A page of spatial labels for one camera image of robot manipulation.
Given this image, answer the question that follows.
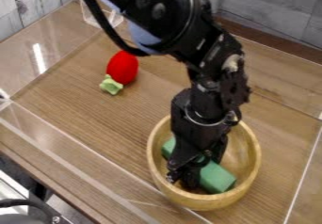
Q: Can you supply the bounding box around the clear acrylic tray enclosure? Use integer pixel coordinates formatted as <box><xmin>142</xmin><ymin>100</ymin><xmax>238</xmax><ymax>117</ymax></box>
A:
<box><xmin>0</xmin><ymin>1</ymin><xmax>322</xmax><ymax>224</ymax></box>

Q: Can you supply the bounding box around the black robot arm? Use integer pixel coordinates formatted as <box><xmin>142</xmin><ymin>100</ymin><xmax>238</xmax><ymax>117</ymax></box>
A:
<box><xmin>84</xmin><ymin>0</ymin><xmax>250</xmax><ymax>189</ymax></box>

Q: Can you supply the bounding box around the wooden brown bowl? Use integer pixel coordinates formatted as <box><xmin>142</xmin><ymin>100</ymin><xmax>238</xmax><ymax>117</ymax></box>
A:
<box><xmin>146</xmin><ymin>116</ymin><xmax>262</xmax><ymax>211</ymax></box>

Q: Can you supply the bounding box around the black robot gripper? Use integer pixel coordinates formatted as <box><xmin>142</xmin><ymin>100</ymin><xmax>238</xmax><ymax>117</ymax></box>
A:
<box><xmin>166</xmin><ymin>88</ymin><xmax>231</xmax><ymax>190</ymax></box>

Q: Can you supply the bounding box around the green rectangular block stick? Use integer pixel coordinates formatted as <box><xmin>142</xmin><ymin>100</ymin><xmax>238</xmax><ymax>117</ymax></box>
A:
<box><xmin>161</xmin><ymin>136</ymin><xmax>238</xmax><ymax>195</ymax></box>

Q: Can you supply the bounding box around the black clamp under table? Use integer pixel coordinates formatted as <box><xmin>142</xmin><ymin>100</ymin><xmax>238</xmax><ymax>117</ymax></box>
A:
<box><xmin>0</xmin><ymin>196</ymin><xmax>63</xmax><ymax>224</ymax></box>

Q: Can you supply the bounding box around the red toy strawberry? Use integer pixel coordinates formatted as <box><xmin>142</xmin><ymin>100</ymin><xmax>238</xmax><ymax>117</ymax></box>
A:
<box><xmin>99</xmin><ymin>51</ymin><xmax>139</xmax><ymax>95</ymax></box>

